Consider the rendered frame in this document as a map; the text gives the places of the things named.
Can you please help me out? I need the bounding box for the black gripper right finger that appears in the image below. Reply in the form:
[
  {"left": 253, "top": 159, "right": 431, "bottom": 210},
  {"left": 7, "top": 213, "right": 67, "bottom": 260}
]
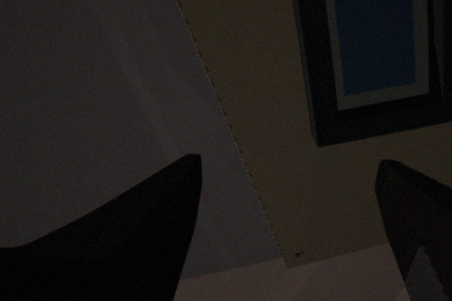
[{"left": 374, "top": 159, "right": 452, "bottom": 301}]

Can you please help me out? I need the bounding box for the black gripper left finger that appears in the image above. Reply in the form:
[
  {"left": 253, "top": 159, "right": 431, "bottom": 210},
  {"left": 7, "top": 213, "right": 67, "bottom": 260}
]
[{"left": 0, "top": 153, "right": 202, "bottom": 301}]

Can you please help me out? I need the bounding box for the dark brown flat board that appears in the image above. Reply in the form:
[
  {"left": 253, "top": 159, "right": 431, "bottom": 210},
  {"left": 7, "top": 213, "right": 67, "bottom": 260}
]
[{"left": 176, "top": 0, "right": 452, "bottom": 270}]

